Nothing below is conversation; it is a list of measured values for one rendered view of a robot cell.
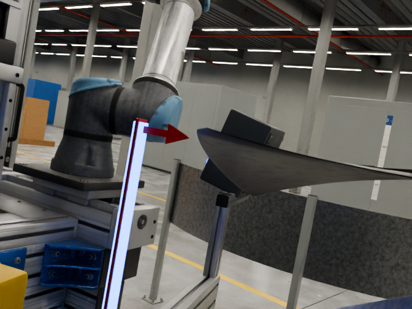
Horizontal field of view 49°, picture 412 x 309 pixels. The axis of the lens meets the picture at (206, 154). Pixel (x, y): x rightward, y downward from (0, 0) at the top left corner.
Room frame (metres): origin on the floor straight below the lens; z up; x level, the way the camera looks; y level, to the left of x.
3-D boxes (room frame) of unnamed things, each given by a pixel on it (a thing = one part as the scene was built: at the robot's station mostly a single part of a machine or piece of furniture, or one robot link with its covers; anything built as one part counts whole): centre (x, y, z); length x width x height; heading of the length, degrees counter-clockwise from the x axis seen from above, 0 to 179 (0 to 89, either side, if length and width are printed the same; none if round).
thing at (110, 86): (1.10, 0.28, 1.20); 0.13 x 0.12 x 0.14; 85
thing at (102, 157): (1.10, 0.29, 1.09); 0.15 x 0.15 x 0.10
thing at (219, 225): (1.04, -0.06, 0.96); 0.03 x 0.03 x 0.20; 73
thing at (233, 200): (1.14, -0.09, 1.04); 0.24 x 0.03 x 0.03; 163
